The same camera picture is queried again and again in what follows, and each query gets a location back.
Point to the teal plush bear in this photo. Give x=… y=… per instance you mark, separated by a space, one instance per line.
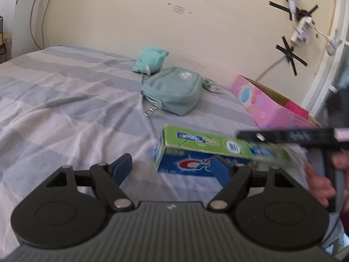
x=150 y=58

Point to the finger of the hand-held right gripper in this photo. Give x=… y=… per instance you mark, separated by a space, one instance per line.
x=286 y=137

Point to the person's right hand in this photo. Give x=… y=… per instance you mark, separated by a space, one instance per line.
x=319 y=185

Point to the pink wall sticker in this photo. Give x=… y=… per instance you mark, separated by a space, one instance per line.
x=179 y=9

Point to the white framed window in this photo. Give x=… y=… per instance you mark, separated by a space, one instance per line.
x=324 y=82

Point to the white power strip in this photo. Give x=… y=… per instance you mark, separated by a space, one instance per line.
x=300 y=31

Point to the wooden bedside cabinet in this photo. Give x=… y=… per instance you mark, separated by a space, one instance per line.
x=6 y=38

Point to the blue green toothpaste box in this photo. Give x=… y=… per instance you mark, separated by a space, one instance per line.
x=190 y=142

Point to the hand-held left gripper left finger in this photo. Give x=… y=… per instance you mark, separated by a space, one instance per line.
x=121 y=166

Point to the pink biscuit tin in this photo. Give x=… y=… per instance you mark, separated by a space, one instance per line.
x=259 y=101

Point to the teal pouch bag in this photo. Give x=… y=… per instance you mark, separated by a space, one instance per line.
x=174 y=92

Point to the striped bed sheet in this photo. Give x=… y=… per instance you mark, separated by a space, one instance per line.
x=68 y=101

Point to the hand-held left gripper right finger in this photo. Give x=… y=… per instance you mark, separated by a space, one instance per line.
x=222 y=172

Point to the black tape cross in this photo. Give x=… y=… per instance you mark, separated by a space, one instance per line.
x=291 y=54
x=278 y=5

